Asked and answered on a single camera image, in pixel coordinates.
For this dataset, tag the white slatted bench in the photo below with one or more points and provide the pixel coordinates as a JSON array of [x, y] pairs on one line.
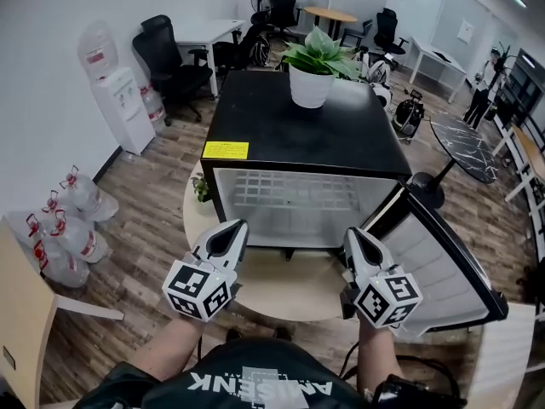
[[508, 356]]

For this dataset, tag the person's left forearm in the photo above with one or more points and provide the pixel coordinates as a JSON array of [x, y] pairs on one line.
[[170, 347]]

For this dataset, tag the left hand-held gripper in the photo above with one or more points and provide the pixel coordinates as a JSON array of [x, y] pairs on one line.
[[191, 286]]

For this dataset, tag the white robot device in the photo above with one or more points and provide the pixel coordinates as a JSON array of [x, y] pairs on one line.
[[379, 79]]

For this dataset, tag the black cabinet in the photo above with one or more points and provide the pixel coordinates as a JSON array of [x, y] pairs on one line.
[[526, 83]]

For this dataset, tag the light wooden chair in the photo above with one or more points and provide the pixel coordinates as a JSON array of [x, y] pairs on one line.
[[21, 305]]

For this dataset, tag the green plant in white pot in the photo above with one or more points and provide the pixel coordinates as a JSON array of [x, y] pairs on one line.
[[313, 83]]

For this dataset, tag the person's black printed shirt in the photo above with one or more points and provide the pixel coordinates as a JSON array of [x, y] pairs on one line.
[[255, 377]]

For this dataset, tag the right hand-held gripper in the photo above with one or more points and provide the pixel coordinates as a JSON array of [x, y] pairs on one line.
[[389, 298]]

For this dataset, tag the small green potted plant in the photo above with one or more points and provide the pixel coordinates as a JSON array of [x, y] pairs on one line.
[[201, 188]]

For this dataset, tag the empty water bottle red cap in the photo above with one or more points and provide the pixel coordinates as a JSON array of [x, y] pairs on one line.
[[30, 228], [53, 203], [64, 269], [81, 239], [91, 198]]

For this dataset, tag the black coat rack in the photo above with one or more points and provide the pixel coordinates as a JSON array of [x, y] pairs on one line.
[[504, 64]]

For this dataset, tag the black wheeled machine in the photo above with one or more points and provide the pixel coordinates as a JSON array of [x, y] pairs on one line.
[[409, 115]]

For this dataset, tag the white water dispenser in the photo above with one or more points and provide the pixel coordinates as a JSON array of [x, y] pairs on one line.
[[125, 113]]

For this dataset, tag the black mini fridge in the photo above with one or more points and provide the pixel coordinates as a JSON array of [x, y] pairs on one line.
[[306, 139]]

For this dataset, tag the black office chair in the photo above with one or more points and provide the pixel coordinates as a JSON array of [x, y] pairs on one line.
[[170, 70], [388, 34], [283, 11], [357, 34]]

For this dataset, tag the person's right forearm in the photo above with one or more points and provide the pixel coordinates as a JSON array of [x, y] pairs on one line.
[[376, 356]]

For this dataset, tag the black marble round table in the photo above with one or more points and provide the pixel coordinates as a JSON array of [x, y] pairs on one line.
[[466, 147]]

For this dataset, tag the person's black shoe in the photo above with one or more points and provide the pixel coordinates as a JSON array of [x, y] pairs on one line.
[[283, 334], [232, 335]]

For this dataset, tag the wooden desk white frame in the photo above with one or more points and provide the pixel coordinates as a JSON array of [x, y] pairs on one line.
[[528, 151]]

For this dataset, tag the round light wooden table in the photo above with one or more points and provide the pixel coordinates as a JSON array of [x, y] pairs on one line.
[[294, 288]]

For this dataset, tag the clear water jug red label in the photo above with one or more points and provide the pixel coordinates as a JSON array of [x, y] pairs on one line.
[[153, 107], [98, 51]]

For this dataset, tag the round wooden table black legs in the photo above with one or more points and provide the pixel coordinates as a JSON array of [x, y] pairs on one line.
[[330, 14]]

